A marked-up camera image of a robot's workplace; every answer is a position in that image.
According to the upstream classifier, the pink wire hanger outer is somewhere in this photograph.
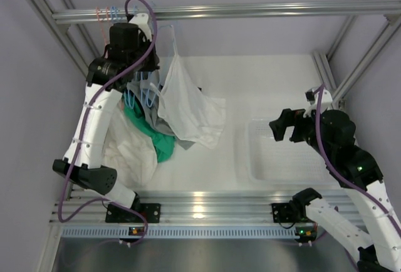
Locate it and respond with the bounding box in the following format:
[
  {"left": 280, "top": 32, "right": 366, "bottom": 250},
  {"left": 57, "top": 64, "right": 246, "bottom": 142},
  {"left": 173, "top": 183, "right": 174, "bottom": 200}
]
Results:
[{"left": 95, "top": 7, "right": 107, "bottom": 45}]

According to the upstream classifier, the gray tank top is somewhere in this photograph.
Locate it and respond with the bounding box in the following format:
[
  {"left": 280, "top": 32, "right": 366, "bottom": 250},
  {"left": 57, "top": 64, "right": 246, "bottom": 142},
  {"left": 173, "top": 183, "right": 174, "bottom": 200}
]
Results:
[{"left": 127, "top": 80, "right": 194, "bottom": 150}]

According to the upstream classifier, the blue wire hanger with green garment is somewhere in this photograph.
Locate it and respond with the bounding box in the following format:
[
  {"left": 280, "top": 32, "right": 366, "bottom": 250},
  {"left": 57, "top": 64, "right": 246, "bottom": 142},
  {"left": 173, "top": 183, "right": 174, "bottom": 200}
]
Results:
[{"left": 110, "top": 6, "right": 135, "bottom": 109}]

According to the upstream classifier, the aluminium hanging rail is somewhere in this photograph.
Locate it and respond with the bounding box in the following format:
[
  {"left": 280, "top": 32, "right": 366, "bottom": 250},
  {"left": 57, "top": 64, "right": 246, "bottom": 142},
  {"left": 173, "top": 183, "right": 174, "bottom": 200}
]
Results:
[{"left": 52, "top": 0, "right": 400, "bottom": 24}]

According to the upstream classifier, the white tank top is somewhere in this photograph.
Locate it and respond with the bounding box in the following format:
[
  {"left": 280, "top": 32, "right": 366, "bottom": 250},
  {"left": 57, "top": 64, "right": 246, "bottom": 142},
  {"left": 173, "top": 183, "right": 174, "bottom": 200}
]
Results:
[{"left": 157, "top": 33, "right": 227, "bottom": 150}]

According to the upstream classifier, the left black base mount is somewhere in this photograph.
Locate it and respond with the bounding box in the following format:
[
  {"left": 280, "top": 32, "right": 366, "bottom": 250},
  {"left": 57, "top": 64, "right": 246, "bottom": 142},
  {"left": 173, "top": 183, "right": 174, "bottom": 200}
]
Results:
[{"left": 105, "top": 202, "right": 161, "bottom": 223}]

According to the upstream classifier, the clear plastic basket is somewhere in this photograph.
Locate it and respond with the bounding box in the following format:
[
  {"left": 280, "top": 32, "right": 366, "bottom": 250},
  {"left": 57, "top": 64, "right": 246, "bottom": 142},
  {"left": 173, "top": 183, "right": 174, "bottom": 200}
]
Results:
[{"left": 245, "top": 118, "right": 336, "bottom": 186}]

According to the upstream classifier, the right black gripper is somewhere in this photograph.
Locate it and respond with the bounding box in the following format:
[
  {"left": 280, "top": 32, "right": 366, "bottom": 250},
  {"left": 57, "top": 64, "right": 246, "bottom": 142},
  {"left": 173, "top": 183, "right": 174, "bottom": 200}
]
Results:
[{"left": 269, "top": 103, "right": 333, "bottom": 159}]

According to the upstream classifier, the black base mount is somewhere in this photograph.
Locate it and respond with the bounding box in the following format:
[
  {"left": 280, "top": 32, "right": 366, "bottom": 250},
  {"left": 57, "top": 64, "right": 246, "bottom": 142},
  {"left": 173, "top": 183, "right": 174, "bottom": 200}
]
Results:
[
  {"left": 105, "top": 202, "right": 161, "bottom": 223},
  {"left": 271, "top": 202, "right": 309, "bottom": 224}
]

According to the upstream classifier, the light blue wire hanger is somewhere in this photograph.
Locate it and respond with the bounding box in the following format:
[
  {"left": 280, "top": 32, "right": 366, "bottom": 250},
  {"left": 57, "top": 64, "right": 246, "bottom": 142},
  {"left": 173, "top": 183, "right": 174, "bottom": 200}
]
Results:
[{"left": 155, "top": 21, "right": 178, "bottom": 83}]

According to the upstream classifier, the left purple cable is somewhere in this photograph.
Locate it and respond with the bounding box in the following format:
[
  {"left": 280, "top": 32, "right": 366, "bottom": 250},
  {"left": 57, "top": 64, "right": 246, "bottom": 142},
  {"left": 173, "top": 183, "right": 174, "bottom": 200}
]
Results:
[{"left": 57, "top": 0, "right": 157, "bottom": 248}]

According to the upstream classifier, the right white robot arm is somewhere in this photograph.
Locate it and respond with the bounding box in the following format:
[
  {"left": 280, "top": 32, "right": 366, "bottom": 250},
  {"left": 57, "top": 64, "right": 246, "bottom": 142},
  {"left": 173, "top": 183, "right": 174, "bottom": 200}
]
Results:
[{"left": 269, "top": 108, "right": 400, "bottom": 271}]

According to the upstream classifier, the large white garment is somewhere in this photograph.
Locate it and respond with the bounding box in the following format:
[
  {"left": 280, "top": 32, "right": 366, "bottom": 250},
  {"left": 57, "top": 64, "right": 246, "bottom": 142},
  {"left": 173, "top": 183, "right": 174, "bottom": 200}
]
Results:
[{"left": 102, "top": 104, "right": 157, "bottom": 189}]

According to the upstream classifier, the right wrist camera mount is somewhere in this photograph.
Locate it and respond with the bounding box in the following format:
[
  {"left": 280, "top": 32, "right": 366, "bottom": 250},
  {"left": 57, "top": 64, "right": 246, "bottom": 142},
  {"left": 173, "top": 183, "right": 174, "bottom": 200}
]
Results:
[{"left": 303, "top": 84, "right": 333, "bottom": 118}]

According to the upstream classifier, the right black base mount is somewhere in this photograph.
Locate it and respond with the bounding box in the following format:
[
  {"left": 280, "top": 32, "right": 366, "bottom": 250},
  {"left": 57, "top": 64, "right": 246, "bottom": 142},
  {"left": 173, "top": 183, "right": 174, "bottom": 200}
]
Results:
[{"left": 271, "top": 202, "right": 309, "bottom": 224}]

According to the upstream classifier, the perforated cable duct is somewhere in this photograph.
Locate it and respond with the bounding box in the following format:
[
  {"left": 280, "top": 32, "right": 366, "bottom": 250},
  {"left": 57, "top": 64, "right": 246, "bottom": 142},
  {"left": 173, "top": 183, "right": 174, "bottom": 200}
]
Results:
[{"left": 61, "top": 226, "right": 299, "bottom": 239}]

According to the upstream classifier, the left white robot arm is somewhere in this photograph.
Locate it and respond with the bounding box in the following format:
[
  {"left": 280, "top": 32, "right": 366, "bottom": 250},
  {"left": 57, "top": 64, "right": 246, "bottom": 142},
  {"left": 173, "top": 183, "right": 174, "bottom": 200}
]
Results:
[{"left": 53, "top": 23, "right": 159, "bottom": 222}]

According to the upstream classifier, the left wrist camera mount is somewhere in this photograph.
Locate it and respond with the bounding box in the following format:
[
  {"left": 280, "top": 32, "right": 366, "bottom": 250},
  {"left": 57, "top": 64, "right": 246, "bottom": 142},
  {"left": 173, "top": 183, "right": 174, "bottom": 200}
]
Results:
[{"left": 128, "top": 13, "right": 153, "bottom": 41}]

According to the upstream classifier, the front aluminium rail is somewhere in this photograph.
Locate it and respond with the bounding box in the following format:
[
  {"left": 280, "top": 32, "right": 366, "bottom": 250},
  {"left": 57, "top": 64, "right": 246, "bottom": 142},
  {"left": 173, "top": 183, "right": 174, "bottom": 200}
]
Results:
[{"left": 48, "top": 190, "right": 367, "bottom": 226}]

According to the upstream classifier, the green garment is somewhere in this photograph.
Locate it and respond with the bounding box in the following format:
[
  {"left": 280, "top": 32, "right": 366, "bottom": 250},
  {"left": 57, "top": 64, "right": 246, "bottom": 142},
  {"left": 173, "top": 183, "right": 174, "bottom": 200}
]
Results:
[{"left": 123, "top": 98, "right": 175, "bottom": 163}]

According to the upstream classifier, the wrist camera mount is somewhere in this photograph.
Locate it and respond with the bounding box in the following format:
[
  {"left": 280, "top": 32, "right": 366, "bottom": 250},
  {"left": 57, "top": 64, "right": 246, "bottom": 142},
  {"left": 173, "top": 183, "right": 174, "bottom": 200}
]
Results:
[
  {"left": 128, "top": 13, "right": 153, "bottom": 41},
  {"left": 303, "top": 84, "right": 333, "bottom": 118}
]

